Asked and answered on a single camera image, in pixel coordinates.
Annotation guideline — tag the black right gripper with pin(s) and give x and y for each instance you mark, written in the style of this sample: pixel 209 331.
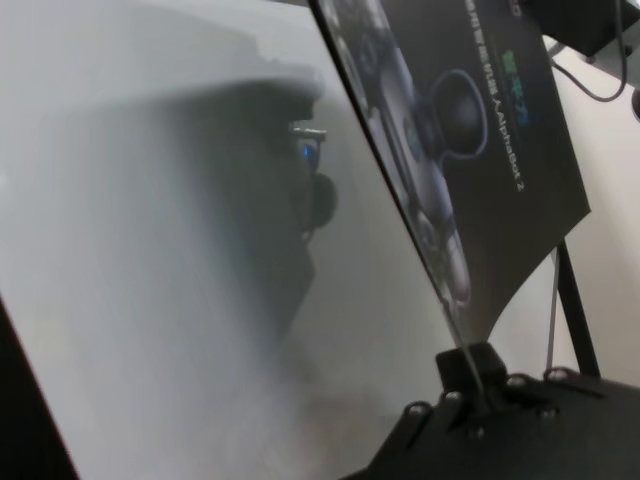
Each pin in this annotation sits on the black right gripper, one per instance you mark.
pixel 590 25

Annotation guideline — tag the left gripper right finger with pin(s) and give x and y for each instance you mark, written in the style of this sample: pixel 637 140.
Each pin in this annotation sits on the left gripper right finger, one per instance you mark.
pixel 490 365

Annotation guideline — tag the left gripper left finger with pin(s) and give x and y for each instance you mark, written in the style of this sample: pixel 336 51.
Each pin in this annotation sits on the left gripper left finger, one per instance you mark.
pixel 452 372

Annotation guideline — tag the black AI2 Robotics robot poster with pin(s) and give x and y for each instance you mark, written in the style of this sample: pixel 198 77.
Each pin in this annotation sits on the black AI2 Robotics robot poster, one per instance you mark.
pixel 475 125

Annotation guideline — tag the black tape frame outline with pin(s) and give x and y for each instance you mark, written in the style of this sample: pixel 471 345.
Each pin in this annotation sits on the black tape frame outline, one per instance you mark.
pixel 575 300

